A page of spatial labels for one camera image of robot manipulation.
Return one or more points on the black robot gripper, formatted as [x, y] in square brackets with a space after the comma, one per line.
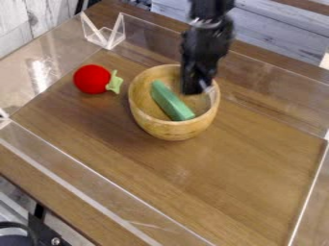
[205, 46]

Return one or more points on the brown wooden bowl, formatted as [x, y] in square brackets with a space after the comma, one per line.
[150, 116]

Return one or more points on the green rectangular block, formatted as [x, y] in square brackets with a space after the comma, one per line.
[169, 102]

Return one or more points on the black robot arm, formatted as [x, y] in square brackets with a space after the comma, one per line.
[207, 11]

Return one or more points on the red toy tomato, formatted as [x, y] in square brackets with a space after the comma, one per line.
[94, 79]

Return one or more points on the black table clamp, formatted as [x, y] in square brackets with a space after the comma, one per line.
[25, 229]

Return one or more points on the clear acrylic corner bracket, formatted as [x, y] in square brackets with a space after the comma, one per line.
[104, 37]

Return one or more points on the clear acrylic tray wall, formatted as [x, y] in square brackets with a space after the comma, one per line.
[243, 185]

